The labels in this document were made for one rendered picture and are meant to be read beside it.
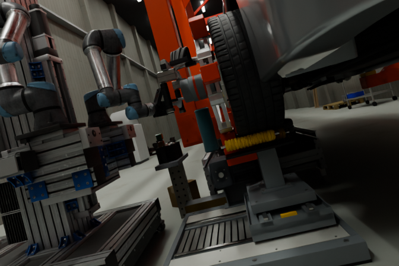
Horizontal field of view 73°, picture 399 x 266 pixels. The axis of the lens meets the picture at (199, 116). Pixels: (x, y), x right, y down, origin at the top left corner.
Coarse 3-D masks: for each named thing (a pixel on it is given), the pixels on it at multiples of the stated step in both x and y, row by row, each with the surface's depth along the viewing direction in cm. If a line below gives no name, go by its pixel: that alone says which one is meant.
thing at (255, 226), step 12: (300, 204) 126; (312, 204) 123; (324, 204) 123; (252, 216) 133; (264, 216) 121; (276, 216) 126; (288, 216) 117; (300, 216) 116; (312, 216) 116; (324, 216) 115; (252, 228) 118; (264, 228) 118; (276, 228) 117; (288, 228) 117; (300, 228) 116; (312, 228) 116
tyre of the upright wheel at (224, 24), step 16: (224, 16) 128; (240, 16) 123; (224, 32) 119; (240, 32) 117; (224, 48) 116; (240, 48) 115; (224, 64) 115; (240, 64) 114; (224, 80) 116; (240, 80) 114; (256, 80) 115; (240, 96) 117; (256, 96) 117; (272, 96) 117; (240, 112) 120; (256, 112) 121; (272, 112) 122; (240, 128) 128; (256, 128) 132; (272, 128) 134
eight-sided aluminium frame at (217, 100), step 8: (200, 48) 132; (208, 48) 123; (200, 56) 122; (208, 56) 121; (200, 64) 122; (208, 88) 121; (216, 88) 121; (208, 96) 121; (216, 96) 121; (216, 104) 123; (224, 104) 124; (216, 112) 126; (224, 112) 127; (216, 120) 130; (224, 128) 134
